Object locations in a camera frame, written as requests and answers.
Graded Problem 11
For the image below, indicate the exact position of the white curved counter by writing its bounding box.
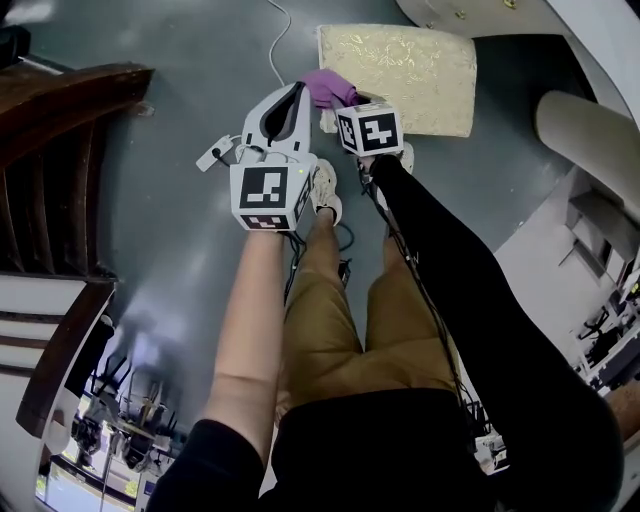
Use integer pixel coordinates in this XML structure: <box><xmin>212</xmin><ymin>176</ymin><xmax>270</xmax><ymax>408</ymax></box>
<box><xmin>394</xmin><ymin>0</ymin><xmax>640</xmax><ymax>202</ymax></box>

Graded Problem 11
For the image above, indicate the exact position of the person's black shirt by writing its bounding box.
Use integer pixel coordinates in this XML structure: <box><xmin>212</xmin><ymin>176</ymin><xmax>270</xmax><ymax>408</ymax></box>
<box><xmin>144</xmin><ymin>384</ymin><xmax>626</xmax><ymax>512</ymax></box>

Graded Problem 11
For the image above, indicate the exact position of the black bin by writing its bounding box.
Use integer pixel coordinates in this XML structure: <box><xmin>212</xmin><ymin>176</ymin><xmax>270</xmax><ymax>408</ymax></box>
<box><xmin>0</xmin><ymin>24</ymin><xmax>32</xmax><ymax>69</ymax></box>

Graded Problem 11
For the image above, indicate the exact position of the person's left white shoe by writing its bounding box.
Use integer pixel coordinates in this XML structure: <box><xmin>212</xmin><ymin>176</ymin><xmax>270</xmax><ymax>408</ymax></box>
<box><xmin>309</xmin><ymin>158</ymin><xmax>344</xmax><ymax>228</ymax></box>

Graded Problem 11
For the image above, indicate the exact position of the purple cloth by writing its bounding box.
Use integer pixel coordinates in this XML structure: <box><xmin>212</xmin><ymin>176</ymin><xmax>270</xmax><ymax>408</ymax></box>
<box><xmin>299</xmin><ymin>68</ymin><xmax>359</xmax><ymax>112</ymax></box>

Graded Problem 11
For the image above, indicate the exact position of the grey step shelf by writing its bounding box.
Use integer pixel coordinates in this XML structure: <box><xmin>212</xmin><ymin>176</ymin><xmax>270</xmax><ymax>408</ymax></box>
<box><xmin>559</xmin><ymin>189</ymin><xmax>632</xmax><ymax>287</ymax></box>

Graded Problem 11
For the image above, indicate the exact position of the white brown striped bed base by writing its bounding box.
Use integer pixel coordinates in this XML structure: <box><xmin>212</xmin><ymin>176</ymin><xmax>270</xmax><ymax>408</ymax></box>
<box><xmin>0</xmin><ymin>274</ymin><xmax>89</xmax><ymax>387</ymax></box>

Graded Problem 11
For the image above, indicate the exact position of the person's right forearm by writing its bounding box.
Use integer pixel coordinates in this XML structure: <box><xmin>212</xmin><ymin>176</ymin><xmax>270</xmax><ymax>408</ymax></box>
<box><xmin>372</xmin><ymin>153</ymin><xmax>502</xmax><ymax>331</ymax></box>

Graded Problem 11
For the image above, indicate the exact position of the person's left leg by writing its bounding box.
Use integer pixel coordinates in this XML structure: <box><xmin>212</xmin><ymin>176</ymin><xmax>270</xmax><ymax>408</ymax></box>
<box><xmin>304</xmin><ymin>214</ymin><xmax>342</xmax><ymax>267</ymax></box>

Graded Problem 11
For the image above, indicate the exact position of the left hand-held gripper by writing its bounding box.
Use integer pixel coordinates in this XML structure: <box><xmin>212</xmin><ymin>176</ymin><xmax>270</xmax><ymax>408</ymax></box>
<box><xmin>229</xmin><ymin>81</ymin><xmax>319</xmax><ymax>233</ymax></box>

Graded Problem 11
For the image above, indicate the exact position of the brown wooden slatted frame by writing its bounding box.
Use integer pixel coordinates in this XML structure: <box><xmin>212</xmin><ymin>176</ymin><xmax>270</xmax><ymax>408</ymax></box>
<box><xmin>0</xmin><ymin>62</ymin><xmax>156</xmax><ymax>439</ymax></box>

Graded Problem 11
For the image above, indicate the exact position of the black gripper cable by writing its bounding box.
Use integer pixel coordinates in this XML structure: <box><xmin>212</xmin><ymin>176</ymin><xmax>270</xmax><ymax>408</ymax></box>
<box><xmin>282</xmin><ymin>222</ymin><xmax>356</xmax><ymax>302</ymax></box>
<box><xmin>357</xmin><ymin>159</ymin><xmax>482</xmax><ymax>442</ymax></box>

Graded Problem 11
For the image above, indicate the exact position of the cream upholstered footstool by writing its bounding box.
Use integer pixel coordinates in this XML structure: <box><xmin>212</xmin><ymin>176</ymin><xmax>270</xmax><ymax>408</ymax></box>
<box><xmin>316</xmin><ymin>23</ymin><xmax>479</xmax><ymax>139</ymax></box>

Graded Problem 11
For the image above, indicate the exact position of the person's leg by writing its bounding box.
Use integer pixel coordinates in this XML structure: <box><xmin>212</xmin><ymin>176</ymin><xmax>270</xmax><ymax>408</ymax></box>
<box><xmin>304</xmin><ymin>214</ymin><xmax>342</xmax><ymax>267</ymax></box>
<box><xmin>382</xmin><ymin>224</ymin><xmax>417</xmax><ymax>282</ymax></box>

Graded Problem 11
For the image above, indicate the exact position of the person's right leg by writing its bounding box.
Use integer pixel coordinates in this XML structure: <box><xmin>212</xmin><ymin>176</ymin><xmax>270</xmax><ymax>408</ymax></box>
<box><xmin>382</xmin><ymin>224</ymin><xmax>417</xmax><ymax>282</ymax></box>

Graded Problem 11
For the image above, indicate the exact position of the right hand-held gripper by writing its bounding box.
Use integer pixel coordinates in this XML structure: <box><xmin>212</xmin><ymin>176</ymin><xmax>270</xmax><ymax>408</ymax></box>
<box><xmin>334</xmin><ymin>95</ymin><xmax>406</xmax><ymax>158</ymax></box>

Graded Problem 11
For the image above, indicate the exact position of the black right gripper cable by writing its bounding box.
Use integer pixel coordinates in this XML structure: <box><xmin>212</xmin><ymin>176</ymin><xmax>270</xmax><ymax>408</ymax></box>
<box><xmin>357</xmin><ymin>159</ymin><xmax>482</xmax><ymax>442</ymax></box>

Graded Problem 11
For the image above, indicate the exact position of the white power strip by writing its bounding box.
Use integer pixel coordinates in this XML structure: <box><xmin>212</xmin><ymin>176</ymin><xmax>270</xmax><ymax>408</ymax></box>
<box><xmin>195</xmin><ymin>134</ymin><xmax>236</xmax><ymax>173</ymax></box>

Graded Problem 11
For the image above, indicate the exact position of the person's left forearm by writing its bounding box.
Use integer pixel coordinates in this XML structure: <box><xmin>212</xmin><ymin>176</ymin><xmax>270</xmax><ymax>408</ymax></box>
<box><xmin>202</xmin><ymin>230</ymin><xmax>287</xmax><ymax>426</ymax></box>

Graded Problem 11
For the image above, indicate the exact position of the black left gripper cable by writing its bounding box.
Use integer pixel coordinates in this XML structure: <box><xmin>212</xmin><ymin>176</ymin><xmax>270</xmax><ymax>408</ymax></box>
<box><xmin>282</xmin><ymin>222</ymin><xmax>356</xmax><ymax>302</ymax></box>

